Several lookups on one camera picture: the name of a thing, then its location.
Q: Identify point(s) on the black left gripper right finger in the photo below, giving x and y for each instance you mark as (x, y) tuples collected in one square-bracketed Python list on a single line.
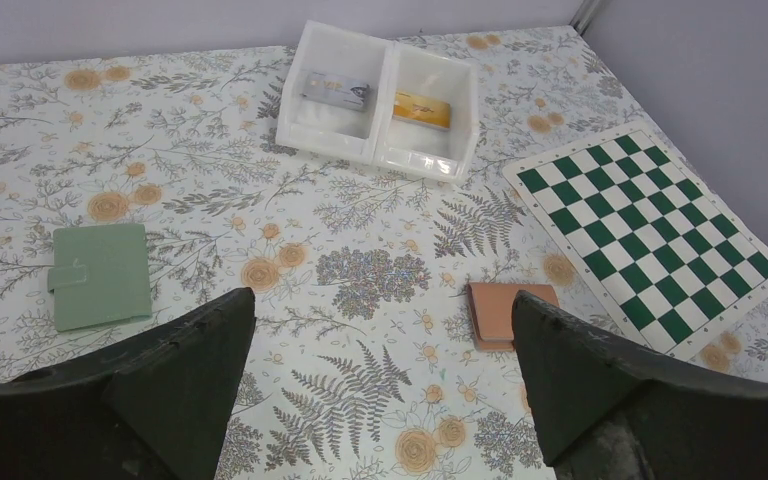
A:
[(605, 407)]

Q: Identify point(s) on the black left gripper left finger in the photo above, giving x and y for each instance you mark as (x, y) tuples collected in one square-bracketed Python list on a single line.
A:
[(153, 406)]

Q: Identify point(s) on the silver credit card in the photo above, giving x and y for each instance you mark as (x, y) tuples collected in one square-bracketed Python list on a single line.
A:
[(336, 90)]

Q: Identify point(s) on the gold credit card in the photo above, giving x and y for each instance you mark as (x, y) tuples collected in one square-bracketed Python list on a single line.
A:
[(421, 110)]

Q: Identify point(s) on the green white chessboard mat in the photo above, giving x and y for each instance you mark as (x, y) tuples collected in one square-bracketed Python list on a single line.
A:
[(671, 263)]

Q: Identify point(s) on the floral tablecloth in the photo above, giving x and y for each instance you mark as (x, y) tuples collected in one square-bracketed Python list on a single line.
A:
[(363, 365)]

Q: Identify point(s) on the white two-compartment plastic bin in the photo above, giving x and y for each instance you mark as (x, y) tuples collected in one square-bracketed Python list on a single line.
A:
[(374, 137)]

